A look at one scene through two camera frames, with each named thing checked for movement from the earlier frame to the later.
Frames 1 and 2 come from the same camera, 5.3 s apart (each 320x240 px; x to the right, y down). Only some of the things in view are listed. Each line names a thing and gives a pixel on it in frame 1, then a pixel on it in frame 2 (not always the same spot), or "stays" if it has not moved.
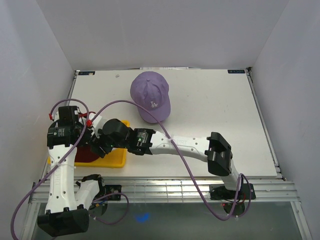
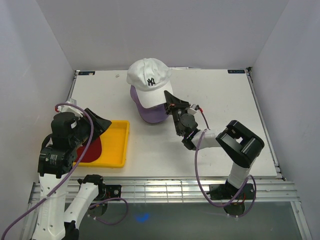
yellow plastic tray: x=114 y=157 stays
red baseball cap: x=83 y=153 stays
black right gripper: x=95 y=147 -> x=175 y=103
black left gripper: x=86 y=136 stays
